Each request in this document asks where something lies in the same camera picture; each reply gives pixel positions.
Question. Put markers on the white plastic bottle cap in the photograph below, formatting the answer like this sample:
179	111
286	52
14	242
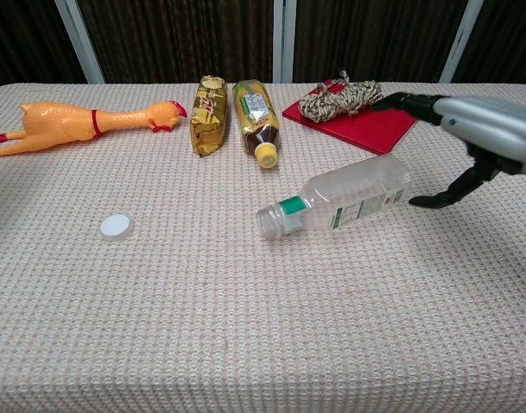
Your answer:
115	226

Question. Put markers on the gold foil snack package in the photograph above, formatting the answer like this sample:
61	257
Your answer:
208	116

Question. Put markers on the yellow rubber chicken toy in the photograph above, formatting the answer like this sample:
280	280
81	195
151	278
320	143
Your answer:
60	122

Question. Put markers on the red spiral notebook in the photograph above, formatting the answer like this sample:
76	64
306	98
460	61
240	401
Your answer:
366	129

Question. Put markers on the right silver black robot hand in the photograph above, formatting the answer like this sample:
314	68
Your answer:
490	125

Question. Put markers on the clear plastic bottle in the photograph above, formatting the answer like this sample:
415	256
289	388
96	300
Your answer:
353	193

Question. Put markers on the white frame post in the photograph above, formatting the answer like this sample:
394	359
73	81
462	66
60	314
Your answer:
460	43
284	43
78	43

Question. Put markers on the beige woven tablecloth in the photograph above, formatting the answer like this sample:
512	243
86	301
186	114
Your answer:
202	301

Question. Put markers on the dark brown pleated curtain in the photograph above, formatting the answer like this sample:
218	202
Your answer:
181	38

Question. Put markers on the yellow-capped tea bottle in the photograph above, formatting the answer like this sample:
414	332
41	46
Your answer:
256	116

